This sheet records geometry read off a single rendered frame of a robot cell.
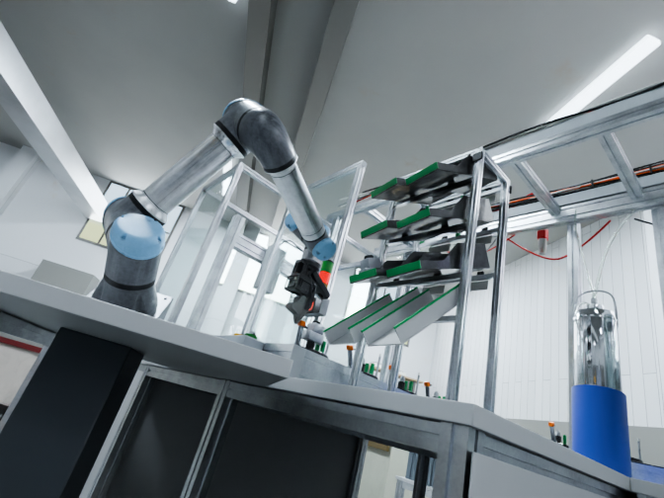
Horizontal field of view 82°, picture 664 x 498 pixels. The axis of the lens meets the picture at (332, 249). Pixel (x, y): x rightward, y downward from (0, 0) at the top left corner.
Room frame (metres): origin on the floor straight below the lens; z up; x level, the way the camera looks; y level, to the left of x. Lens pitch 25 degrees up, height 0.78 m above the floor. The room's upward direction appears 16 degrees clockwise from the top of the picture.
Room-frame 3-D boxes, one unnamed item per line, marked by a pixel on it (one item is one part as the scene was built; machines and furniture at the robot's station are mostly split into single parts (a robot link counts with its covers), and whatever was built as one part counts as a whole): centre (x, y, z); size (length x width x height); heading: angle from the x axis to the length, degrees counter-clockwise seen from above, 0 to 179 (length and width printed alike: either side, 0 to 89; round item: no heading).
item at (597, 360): (1.29, -1.02, 1.32); 0.14 x 0.14 x 0.38
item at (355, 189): (1.55, -0.03, 1.46); 0.03 x 0.03 x 1.00; 36
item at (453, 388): (1.09, -0.33, 1.26); 0.36 x 0.21 x 0.80; 36
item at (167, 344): (1.02, 0.42, 0.84); 0.90 x 0.70 x 0.03; 8
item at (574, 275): (1.59, -1.16, 1.56); 0.04 x 0.04 x 1.39; 36
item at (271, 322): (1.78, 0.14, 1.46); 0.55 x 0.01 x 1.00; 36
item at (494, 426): (1.57, -0.38, 0.85); 1.50 x 1.41 x 0.03; 36
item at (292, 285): (1.25, 0.06, 1.21); 0.09 x 0.08 x 0.12; 126
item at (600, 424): (1.29, -1.02, 1.00); 0.16 x 0.16 x 0.27
